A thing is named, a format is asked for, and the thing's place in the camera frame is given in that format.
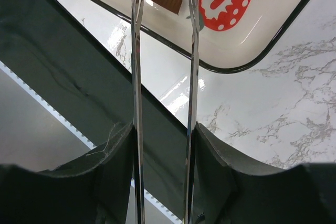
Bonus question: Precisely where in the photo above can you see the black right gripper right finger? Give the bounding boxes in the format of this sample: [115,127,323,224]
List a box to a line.
[196,124,335,223]

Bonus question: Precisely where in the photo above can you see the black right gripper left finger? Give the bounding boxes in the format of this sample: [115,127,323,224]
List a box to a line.
[1,124,134,223]

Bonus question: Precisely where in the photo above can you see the metal tongs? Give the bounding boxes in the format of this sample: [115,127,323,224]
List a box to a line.
[131,0,200,223]

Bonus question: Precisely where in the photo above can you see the strawberry print serving tray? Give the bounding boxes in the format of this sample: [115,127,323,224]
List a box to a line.
[47,0,329,74]

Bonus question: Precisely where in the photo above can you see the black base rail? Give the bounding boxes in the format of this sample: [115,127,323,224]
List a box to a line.
[1,0,186,215]

